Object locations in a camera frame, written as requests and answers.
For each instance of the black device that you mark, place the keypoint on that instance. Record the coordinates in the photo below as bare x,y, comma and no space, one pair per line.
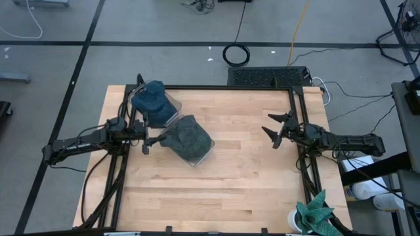
413,98

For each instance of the clear plastic storage bin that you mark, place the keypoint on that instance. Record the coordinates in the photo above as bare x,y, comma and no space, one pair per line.
175,105
193,163

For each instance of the black metal beam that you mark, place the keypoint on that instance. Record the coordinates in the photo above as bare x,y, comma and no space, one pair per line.
377,168

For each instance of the black floor fan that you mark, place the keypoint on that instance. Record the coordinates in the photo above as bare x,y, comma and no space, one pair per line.
410,16

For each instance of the black perforated equipment box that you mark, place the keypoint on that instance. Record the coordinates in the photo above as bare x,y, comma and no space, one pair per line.
262,77

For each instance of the black table clamp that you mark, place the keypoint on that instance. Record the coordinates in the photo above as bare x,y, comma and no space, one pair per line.
168,230
264,231

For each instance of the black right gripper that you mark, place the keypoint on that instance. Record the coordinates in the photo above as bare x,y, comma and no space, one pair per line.
292,132

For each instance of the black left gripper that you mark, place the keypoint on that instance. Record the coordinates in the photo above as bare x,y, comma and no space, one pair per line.
139,131

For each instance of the grey cart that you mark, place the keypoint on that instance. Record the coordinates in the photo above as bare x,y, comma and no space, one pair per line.
407,131

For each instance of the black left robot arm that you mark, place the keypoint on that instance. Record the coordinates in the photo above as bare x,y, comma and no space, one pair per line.
75,145

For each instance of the white box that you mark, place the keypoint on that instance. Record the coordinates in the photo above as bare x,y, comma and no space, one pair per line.
356,164

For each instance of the white paper towel roll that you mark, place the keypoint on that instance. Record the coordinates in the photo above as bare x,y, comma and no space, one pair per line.
370,190
388,201

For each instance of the green fabric hat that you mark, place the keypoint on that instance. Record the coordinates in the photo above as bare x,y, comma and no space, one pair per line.
187,137
200,152

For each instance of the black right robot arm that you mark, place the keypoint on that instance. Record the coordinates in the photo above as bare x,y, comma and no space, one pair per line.
354,142

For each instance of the grey metal floor foot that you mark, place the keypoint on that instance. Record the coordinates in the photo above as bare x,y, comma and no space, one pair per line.
14,78

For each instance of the green fabric plant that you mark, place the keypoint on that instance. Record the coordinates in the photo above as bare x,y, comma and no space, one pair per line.
315,216

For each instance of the white plant pot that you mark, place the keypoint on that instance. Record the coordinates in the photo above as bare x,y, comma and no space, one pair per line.
293,221

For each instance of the silver metal strip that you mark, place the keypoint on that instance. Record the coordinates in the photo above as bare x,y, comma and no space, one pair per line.
121,233

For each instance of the black aluminium table frame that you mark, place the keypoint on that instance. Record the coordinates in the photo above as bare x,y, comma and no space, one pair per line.
213,88

